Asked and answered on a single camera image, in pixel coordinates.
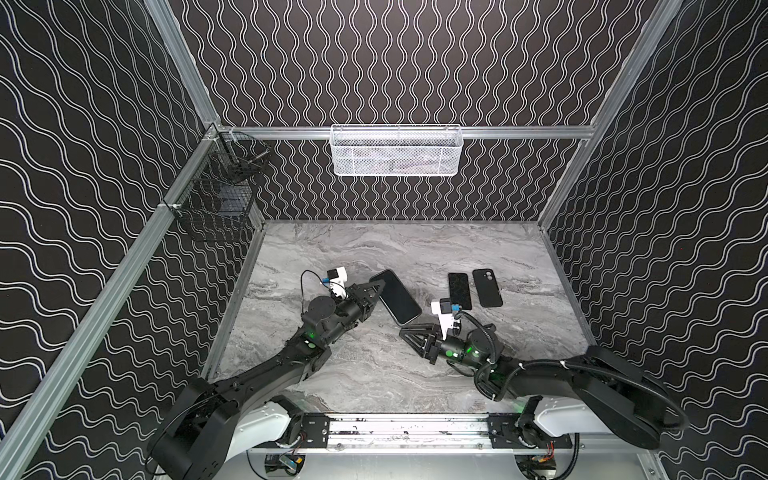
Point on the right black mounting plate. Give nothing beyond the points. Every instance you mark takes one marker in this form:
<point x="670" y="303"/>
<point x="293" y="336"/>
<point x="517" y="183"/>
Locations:
<point x="516" y="431"/>

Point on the black wire basket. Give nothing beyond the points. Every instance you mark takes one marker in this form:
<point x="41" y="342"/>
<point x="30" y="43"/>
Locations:
<point x="216" y="206"/>

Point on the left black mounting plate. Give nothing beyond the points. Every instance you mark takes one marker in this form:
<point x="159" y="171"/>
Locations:
<point x="306" y="430"/>

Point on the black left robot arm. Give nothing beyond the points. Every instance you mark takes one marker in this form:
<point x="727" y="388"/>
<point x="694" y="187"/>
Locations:
<point x="193" y="439"/>

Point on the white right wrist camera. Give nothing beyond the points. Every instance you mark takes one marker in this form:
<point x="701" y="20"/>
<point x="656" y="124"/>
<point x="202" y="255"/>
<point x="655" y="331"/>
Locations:
<point x="447" y="314"/>

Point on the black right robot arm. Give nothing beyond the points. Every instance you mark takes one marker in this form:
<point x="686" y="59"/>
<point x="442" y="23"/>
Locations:
<point x="595" y="392"/>

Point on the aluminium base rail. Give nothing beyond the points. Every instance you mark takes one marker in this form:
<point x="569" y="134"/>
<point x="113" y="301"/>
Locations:
<point x="354" y="433"/>

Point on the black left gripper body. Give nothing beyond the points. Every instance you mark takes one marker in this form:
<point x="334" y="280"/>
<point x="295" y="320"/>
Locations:
<point x="357" y="302"/>

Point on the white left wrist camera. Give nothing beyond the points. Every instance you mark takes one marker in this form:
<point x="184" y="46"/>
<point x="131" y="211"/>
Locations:
<point x="335" y="281"/>

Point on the white wire mesh basket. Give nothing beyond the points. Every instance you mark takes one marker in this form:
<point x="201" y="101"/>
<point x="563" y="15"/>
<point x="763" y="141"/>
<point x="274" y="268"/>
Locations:
<point x="391" y="150"/>

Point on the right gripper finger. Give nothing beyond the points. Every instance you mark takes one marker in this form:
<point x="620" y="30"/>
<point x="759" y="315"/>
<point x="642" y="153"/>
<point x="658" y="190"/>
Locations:
<point x="421" y="345"/>
<point x="421" y="329"/>

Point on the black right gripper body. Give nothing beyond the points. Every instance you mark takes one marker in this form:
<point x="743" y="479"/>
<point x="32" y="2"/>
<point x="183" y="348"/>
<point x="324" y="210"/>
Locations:
<point x="432" y="345"/>

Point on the black smartphone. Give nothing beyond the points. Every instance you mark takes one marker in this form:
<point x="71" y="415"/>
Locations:
<point x="396" y="298"/>

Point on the black phone case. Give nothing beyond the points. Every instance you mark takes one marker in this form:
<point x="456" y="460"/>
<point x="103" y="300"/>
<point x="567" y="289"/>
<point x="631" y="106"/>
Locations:
<point x="487" y="288"/>

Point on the black phone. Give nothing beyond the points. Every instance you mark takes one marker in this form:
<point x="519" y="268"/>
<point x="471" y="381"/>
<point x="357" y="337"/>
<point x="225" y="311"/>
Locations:
<point x="459" y="290"/>

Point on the black mounting plate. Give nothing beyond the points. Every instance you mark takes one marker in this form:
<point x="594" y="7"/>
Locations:
<point x="516" y="431"/>
<point x="306" y="430"/>

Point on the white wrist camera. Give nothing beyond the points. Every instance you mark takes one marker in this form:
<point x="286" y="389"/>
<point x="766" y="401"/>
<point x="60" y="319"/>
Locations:
<point x="335" y="281"/>
<point x="447" y="314"/>

